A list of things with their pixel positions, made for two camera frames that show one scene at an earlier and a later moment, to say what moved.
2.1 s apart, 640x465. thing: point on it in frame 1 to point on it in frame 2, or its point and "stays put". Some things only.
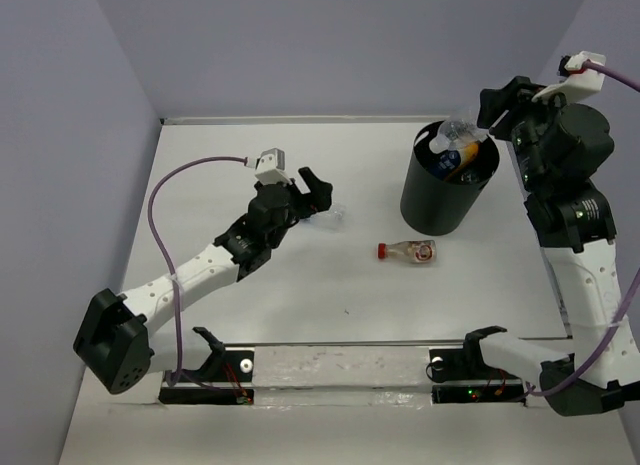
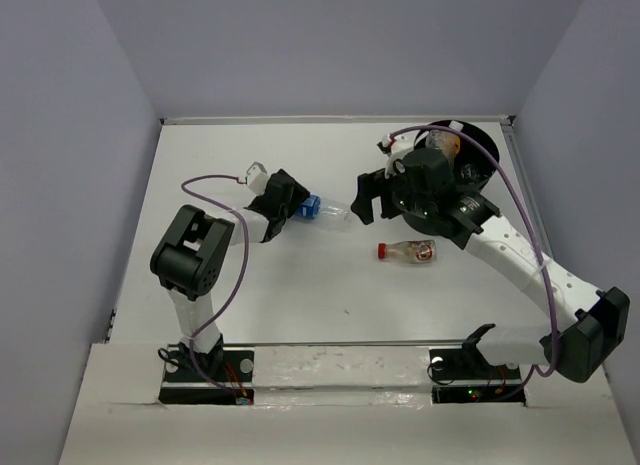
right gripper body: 524,120 to 402,196
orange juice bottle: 469,150 to 450,143
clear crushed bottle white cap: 469,177 stays put
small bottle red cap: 423,251 stays put
